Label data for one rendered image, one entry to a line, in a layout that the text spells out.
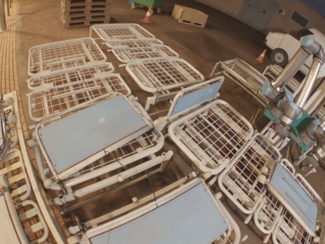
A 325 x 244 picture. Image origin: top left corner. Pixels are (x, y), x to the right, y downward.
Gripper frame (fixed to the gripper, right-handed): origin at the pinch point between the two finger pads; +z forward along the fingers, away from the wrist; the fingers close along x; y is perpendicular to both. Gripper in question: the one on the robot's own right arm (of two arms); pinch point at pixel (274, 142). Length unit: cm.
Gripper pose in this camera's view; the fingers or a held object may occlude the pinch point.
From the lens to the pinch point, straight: 144.3
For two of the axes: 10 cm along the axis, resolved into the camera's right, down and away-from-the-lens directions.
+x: -8.5, -4.5, 2.8
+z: -3.5, 8.7, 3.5
